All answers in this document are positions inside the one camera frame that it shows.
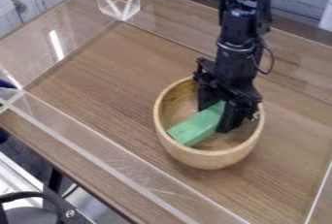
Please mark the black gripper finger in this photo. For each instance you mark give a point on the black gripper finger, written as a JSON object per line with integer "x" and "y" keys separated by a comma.
{"x": 237, "y": 110}
{"x": 207, "y": 94}

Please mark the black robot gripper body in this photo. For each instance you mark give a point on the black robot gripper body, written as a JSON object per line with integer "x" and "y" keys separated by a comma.
{"x": 233, "y": 70}

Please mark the green rectangular block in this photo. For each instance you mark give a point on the green rectangular block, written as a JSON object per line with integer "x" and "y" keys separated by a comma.
{"x": 199, "y": 126}

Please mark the brown wooden bowl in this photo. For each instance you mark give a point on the brown wooden bowl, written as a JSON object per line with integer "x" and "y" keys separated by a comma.
{"x": 219, "y": 150}

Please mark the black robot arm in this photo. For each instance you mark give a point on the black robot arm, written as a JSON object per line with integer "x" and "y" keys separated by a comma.
{"x": 245, "y": 22}

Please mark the clear acrylic tray walls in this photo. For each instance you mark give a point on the clear acrylic tray walls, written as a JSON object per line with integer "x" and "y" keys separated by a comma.
{"x": 88, "y": 65}

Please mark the black table leg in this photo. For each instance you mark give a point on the black table leg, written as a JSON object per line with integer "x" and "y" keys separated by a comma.
{"x": 55, "y": 181}

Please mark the black metal bracket with screw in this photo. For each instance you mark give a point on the black metal bracket with screw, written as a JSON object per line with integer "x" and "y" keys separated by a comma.
{"x": 71, "y": 214}

